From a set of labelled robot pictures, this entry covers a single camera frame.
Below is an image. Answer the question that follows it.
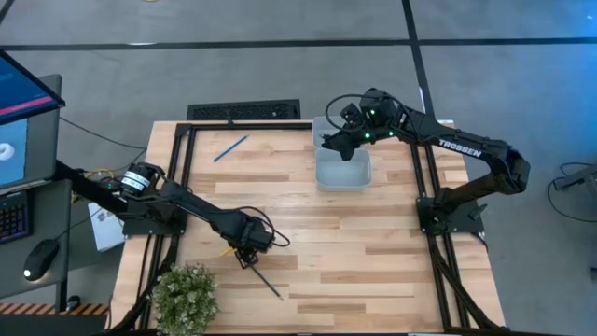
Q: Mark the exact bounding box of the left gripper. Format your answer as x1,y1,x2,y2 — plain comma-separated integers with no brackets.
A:
226,216,263,272

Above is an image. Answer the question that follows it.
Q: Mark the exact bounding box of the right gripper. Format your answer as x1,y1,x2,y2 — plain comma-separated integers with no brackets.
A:
320,120,375,163

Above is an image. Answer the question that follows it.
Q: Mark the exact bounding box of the black pen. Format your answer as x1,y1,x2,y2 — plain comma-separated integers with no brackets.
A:
248,264,285,301

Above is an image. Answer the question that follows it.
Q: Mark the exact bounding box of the blue pencil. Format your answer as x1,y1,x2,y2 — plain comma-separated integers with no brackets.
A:
212,133,251,164

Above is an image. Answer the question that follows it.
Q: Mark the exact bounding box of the white plastic bin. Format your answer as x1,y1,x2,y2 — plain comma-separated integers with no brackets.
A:
314,147,374,194
311,115,370,152

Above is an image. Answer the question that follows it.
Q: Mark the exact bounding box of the green potted plant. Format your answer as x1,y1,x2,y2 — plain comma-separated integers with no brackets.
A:
148,261,222,336

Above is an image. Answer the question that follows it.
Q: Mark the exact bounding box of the black power strip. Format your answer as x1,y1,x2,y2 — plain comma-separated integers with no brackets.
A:
186,98,302,122

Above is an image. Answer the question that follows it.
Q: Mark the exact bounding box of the white printed box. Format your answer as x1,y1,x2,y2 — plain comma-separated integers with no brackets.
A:
87,200,128,254

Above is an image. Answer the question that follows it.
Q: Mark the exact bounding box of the black computer mouse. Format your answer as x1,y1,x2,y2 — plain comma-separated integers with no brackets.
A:
22,238,62,283

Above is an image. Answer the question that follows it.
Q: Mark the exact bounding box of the grey desk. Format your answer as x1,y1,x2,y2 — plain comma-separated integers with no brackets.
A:
0,178,73,301

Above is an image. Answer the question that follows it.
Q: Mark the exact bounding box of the grey-framed computer monitor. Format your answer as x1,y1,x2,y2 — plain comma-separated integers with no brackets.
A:
0,73,62,193

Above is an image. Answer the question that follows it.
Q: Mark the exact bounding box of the black backlit keyboard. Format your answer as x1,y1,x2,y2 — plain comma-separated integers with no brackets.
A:
0,189,34,245

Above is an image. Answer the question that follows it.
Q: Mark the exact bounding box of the black floor stand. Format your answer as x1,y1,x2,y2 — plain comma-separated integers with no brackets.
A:
552,161,597,191

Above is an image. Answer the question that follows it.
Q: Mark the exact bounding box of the tilted blue-screen monitor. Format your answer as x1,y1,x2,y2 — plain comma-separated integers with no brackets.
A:
0,48,67,128

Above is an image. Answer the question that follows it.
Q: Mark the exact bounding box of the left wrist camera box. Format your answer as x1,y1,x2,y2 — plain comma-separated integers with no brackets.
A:
255,228,277,250

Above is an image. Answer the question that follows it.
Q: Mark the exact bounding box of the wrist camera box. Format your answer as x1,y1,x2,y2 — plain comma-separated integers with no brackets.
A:
255,228,277,250
339,102,365,129

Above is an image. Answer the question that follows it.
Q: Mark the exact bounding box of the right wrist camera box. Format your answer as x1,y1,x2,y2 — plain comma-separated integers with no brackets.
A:
339,102,365,129

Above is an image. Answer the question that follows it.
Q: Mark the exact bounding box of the black right camera cable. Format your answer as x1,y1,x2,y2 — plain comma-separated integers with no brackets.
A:
323,91,370,135

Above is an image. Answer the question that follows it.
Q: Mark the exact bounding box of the black camera cable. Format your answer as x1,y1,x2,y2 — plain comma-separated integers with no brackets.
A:
323,91,370,135
241,205,292,249

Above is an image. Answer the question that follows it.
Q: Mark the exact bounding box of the black left camera cable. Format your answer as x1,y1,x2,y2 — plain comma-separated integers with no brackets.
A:
241,205,292,249

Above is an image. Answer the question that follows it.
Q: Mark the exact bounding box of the black aluminium table frame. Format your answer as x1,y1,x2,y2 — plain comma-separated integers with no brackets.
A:
109,119,507,336

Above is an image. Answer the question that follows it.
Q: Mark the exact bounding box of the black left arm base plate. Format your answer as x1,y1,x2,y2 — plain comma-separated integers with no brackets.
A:
121,197,190,237

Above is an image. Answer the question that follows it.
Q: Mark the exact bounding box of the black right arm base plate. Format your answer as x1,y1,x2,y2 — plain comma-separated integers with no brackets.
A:
415,195,487,235

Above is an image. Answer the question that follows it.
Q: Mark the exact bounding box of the yellow cable bundle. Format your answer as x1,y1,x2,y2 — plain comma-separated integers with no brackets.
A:
83,167,117,182

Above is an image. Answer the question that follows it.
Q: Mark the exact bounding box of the thin black floor cable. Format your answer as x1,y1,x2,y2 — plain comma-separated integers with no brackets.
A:
59,116,148,152

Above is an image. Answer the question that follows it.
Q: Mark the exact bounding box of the looped black floor cable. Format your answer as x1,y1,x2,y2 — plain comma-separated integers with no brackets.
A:
547,161,597,224

